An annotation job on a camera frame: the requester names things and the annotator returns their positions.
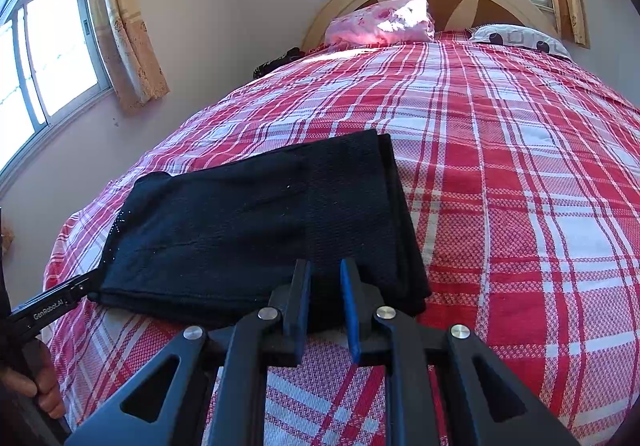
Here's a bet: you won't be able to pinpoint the black pants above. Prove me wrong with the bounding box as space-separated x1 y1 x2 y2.
91 131 431 332

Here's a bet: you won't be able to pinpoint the person's left hand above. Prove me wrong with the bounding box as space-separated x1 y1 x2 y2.
1 340 66 419

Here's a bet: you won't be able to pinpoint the red plaid bedsheet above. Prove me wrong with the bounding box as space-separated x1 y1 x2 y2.
43 36 639 445

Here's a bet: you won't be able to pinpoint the side window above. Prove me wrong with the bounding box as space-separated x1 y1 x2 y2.
1 0 112 180

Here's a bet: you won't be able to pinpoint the black item beside bed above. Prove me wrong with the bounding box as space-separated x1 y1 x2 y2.
253 47 306 80

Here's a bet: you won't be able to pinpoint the yellow side window curtain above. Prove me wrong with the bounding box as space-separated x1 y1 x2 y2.
88 0 169 114

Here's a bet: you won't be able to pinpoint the pink floral pillow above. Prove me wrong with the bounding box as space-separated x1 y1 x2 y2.
323 0 435 46

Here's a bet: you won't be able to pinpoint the white patterned pillow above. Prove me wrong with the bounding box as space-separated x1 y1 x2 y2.
468 23 572 61

